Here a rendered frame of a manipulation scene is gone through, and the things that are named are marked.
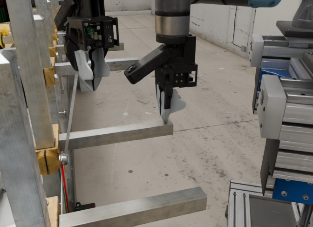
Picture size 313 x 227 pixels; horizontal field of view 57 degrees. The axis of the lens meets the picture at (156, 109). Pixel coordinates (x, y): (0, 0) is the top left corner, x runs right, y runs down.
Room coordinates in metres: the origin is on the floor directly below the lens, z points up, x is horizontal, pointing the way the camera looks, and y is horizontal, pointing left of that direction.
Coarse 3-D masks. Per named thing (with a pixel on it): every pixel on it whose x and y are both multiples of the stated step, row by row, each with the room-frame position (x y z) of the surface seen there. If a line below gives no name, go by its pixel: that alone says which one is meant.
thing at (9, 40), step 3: (57, 33) 1.30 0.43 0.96; (60, 33) 1.30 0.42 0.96; (63, 33) 1.30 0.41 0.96; (3, 36) 1.22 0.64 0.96; (6, 36) 1.22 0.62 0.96; (9, 36) 1.22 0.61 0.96; (60, 36) 1.28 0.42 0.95; (3, 39) 1.22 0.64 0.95; (6, 39) 1.22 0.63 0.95; (9, 39) 1.22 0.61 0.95; (60, 39) 1.28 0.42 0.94; (63, 39) 1.29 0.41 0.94; (3, 42) 1.22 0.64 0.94; (6, 42) 1.22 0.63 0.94; (9, 42) 1.22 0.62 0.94; (12, 42) 1.22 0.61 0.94
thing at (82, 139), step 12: (168, 120) 0.66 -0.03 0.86; (72, 132) 0.59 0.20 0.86; (84, 132) 0.59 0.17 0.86; (96, 132) 0.59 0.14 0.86; (108, 132) 0.59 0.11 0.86; (120, 132) 0.60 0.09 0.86; (132, 132) 0.61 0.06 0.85; (144, 132) 0.62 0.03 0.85; (156, 132) 0.62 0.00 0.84; (168, 132) 0.63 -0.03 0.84; (60, 144) 0.56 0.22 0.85; (72, 144) 0.57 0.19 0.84; (84, 144) 0.57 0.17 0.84; (96, 144) 0.58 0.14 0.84
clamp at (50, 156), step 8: (56, 128) 0.60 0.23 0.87; (56, 136) 0.56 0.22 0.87; (56, 144) 0.53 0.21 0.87; (40, 152) 0.50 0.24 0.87; (48, 152) 0.50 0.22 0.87; (56, 152) 0.51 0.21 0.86; (40, 160) 0.48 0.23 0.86; (48, 160) 0.49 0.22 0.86; (56, 160) 0.49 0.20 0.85; (40, 168) 0.48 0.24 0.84; (48, 168) 0.49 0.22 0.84; (56, 168) 0.49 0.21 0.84
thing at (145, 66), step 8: (160, 48) 0.64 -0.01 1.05; (168, 48) 0.63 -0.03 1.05; (144, 56) 0.65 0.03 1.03; (152, 56) 0.63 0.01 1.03; (160, 56) 0.62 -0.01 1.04; (168, 56) 0.63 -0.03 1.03; (136, 64) 0.63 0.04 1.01; (144, 64) 0.61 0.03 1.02; (152, 64) 0.61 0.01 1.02; (160, 64) 0.62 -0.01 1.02; (128, 72) 0.61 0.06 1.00; (136, 72) 0.60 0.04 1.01; (144, 72) 0.61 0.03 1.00; (136, 80) 0.60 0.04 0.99
